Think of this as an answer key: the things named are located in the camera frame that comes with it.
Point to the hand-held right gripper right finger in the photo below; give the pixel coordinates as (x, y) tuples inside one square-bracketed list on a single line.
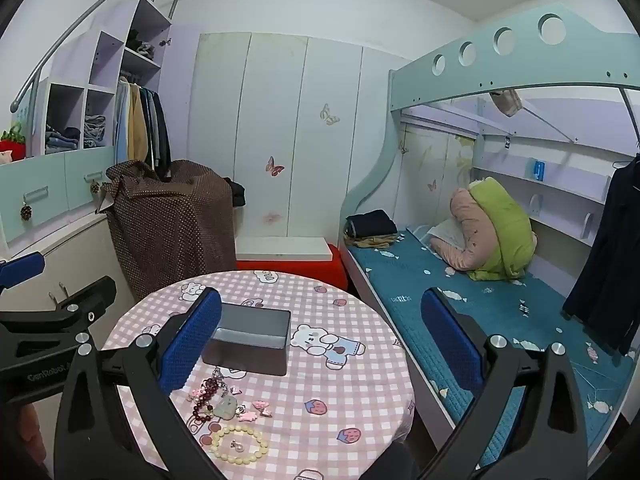
[(450, 340)]

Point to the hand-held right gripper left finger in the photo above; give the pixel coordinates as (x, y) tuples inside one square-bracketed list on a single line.
[(192, 340)]

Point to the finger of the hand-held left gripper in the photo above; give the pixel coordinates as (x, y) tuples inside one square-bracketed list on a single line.
[(85, 295), (20, 265)]

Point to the pink flower charm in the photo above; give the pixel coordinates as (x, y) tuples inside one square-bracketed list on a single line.
[(198, 396)]

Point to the grey metal tin box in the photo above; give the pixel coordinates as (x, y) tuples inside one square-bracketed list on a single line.
[(250, 350)]

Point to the pale green jade pendant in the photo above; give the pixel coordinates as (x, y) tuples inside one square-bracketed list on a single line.
[(226, 406)]

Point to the small silver pendant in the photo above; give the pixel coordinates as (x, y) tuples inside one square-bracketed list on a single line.
[(239, 446)]

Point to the white low cabinet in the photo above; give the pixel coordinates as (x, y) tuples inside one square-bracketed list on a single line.
[(75, 255)]

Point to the teal drawer cabinet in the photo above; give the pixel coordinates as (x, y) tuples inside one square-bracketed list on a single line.
[(50, 175)]

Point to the white pillow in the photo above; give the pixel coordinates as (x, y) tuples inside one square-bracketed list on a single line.
[(447, 234)]

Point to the brown polka dot cloth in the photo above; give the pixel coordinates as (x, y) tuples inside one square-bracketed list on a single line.
[(170, 230)]

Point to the pink rolled quilt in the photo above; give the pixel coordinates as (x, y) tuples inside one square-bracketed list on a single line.
[(465, 230)]

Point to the red stool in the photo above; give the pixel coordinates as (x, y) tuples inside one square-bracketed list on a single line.
[(290, 272)]

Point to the red strawberry plush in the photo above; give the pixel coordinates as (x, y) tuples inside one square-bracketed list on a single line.
[(12, 142)]

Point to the folded tan clothes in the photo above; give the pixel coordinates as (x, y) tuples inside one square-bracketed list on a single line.
[(372, 242)]

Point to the white board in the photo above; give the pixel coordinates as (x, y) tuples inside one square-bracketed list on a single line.
[(280, 248)]

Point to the folded blue jeans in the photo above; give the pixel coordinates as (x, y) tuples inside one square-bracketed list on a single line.
[(62, 141)]

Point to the folded dark clothes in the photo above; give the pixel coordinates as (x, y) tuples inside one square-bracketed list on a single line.
[(370, 222)]

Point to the round table pink checkered cloth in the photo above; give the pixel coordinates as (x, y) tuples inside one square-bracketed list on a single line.
[(325, 410)]

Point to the faded pink butterfly sticker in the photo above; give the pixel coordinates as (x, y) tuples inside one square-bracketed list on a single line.
[(272, 218)]

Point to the folded light jeans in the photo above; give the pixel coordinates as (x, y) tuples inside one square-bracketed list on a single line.
[(94, 131)]

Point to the black garment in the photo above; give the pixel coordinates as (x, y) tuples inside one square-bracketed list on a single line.
[(236, 192)]

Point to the hanging dark clothes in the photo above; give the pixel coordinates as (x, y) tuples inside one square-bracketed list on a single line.
[(159, 135)]

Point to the hanging light blue shirt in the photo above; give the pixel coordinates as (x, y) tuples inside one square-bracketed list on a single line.
[(121, 120)]

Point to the hanging yellow garment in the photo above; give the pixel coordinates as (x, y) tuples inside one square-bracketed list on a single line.
[(137, 125)]

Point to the hanging dark garment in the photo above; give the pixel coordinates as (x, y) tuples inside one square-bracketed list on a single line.
[(610, 260)]

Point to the white bed shelf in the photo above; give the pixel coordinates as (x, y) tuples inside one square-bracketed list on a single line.
[(550, 190)]

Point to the small blue box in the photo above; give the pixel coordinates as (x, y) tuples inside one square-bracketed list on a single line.
[(539, 169)]

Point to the lavender shelf unit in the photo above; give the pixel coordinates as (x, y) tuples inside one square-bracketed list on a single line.
[(107, 55)]

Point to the brown hanging bag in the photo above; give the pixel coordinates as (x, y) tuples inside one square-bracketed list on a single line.
[(507, 102)]

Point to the white wardrobe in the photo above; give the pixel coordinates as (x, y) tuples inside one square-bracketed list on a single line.
[(280, 110)]

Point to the grey metal handrail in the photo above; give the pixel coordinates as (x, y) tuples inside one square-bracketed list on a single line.
[(75, 25)]

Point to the grey clothes pile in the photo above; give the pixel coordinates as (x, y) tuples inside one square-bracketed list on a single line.
[(142, 47)]

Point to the pale butterfly sticker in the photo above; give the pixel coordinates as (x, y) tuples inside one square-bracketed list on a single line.
[(330, 115)]

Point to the teal bunk bed frame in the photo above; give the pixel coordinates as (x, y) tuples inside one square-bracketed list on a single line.
[(525, 67)]

